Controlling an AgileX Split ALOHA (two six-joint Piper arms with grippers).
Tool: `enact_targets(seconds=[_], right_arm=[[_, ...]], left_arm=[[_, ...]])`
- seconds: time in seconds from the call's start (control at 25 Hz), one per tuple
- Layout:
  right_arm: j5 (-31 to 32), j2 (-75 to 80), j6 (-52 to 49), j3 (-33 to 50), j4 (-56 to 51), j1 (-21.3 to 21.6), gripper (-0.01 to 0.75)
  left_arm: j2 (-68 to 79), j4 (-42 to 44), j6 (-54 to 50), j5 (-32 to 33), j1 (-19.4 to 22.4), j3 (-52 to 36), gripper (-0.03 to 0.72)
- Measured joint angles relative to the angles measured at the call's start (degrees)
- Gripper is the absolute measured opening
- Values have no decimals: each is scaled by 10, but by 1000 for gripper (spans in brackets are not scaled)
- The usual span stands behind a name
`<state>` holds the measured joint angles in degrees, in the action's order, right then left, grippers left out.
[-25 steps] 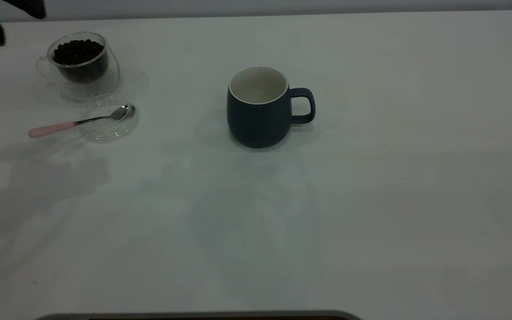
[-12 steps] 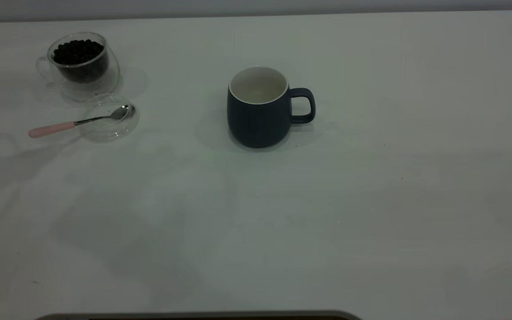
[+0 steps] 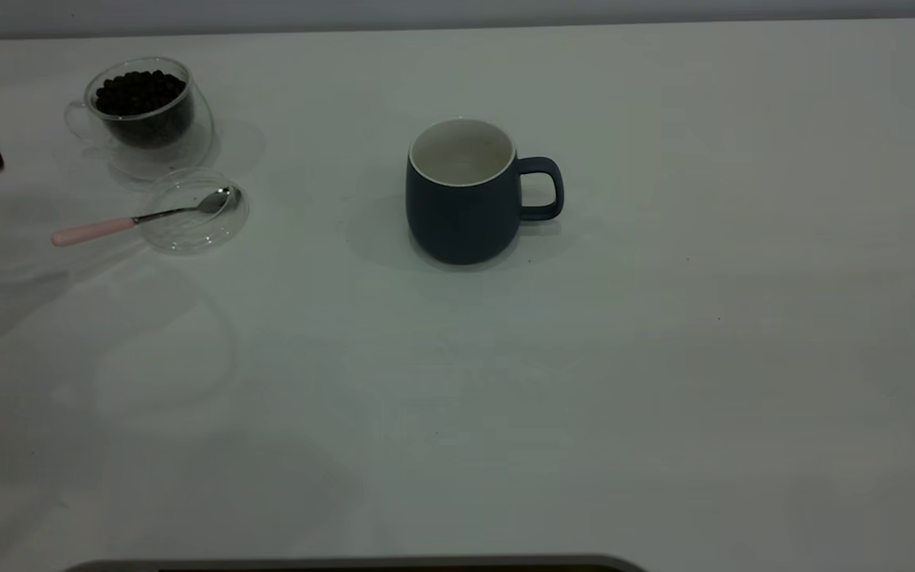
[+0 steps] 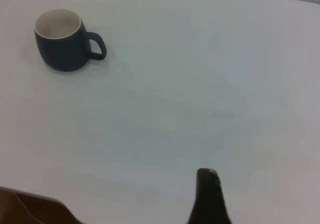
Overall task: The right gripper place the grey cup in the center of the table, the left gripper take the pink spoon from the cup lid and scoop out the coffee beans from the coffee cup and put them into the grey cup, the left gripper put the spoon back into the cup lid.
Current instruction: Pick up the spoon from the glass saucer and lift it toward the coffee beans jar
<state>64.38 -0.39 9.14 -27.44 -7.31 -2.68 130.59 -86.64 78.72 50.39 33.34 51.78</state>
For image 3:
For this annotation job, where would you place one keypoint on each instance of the double-walled glass cup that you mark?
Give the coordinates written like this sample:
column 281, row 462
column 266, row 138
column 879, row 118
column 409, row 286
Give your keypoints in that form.
column 187, row 151

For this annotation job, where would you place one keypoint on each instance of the clear glass lid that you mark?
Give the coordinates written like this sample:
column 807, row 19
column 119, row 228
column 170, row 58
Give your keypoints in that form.
column 195, row 230

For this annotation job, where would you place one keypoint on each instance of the dark grey ceramic mug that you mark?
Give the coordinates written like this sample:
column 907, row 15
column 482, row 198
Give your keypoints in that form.
column 457, row 222

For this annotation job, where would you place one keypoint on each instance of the dark coffee beans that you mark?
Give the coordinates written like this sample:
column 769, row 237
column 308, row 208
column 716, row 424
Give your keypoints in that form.
column 144, row 99

